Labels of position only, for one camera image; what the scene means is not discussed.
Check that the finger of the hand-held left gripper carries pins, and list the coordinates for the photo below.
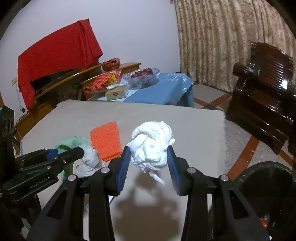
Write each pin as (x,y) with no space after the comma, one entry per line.
(34,158)
(69,155)

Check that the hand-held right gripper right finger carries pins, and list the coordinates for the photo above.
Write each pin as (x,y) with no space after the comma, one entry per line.
(172,166)

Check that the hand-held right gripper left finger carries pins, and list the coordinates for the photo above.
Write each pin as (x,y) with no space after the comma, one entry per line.
(122,166)

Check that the grey plastic bag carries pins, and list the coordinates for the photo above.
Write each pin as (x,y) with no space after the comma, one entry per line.
(91,160)

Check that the white plastic bag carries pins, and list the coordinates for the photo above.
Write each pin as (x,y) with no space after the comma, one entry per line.
(150,146)

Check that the black trash bin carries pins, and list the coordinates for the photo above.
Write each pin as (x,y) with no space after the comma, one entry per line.
(272,185)

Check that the green rubber glove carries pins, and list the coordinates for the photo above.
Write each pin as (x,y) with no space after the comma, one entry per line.
(71,141)

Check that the small orange foam net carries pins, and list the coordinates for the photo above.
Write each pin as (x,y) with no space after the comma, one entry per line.
(106,139)

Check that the wooden cabinet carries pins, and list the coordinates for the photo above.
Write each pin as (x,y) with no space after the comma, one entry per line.
(41,109)

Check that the beige table cover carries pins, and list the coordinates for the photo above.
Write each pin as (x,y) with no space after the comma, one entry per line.
(185,125)

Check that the television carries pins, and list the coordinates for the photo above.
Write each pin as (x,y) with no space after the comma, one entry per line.
(53,80)

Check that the cream tissue box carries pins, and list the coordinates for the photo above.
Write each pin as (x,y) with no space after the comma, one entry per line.
(115,92)

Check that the blue tablecloth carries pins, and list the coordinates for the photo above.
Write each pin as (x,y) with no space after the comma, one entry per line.
(161,92)

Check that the pile of red snack packets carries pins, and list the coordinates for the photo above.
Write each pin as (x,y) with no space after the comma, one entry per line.
(101,81)

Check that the glass fruit bowl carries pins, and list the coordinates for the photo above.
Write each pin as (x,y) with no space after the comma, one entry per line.
(142,78)

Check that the red cloth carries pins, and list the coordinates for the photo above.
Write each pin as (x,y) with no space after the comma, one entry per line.
(57,51)

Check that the red net bag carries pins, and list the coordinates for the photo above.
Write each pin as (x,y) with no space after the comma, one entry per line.
(111,64)

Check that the dark wooden chair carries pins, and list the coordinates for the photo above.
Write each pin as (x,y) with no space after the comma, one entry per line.
(263,97)

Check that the beige patterned curtain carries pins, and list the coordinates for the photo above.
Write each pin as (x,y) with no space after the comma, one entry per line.
(222,41)

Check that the wall power outlet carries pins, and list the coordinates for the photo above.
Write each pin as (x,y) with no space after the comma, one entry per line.
(14,81)

